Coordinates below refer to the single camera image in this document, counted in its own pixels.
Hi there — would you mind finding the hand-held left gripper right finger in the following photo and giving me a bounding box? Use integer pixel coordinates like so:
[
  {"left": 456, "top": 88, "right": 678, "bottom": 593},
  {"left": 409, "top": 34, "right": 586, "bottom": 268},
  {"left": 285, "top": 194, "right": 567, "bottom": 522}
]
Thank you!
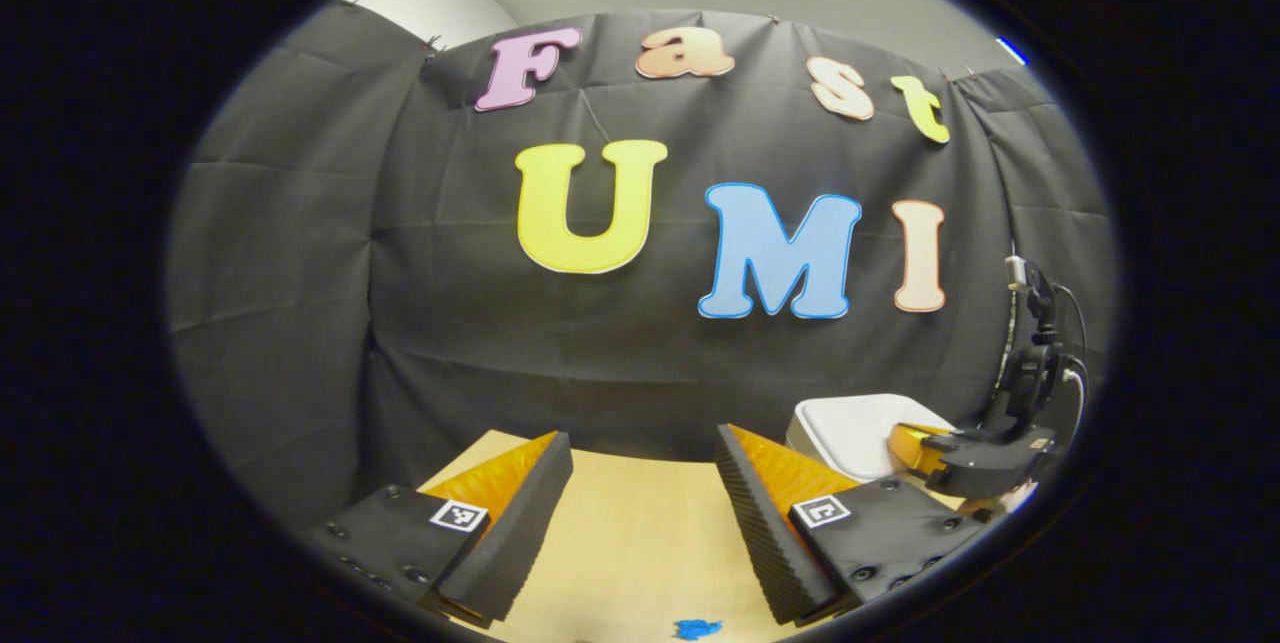
[{"left": 714, "top": 423, "right": 993, "bottom": 627}]

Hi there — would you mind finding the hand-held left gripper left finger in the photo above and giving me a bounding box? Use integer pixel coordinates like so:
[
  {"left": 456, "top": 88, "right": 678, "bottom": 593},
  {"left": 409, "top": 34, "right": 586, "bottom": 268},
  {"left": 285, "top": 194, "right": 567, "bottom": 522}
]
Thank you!
[{"left": 305, "top": 431, "right": 575, "bottom": 630}]

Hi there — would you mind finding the white desktop garbage bin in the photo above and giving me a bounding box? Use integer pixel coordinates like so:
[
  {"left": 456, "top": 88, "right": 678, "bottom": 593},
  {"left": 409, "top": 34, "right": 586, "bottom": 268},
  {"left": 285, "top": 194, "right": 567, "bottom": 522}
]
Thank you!
[{"left": 785, "top": 393, "right": 956, "bottom": 484}]

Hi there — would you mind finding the wooden desktop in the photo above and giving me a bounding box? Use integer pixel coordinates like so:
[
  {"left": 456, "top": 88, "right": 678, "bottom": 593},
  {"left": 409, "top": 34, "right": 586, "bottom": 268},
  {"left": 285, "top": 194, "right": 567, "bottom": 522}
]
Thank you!
[{"left": 418, "top": 428, "right": 991, "bottom": 643}]

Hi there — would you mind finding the black camera cable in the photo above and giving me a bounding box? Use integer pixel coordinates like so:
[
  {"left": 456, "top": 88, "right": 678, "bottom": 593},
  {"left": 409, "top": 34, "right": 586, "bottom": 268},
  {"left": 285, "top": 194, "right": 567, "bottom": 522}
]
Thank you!
[{"left": 1052, "top": 283, "right": 1091, "bottom": 424}]

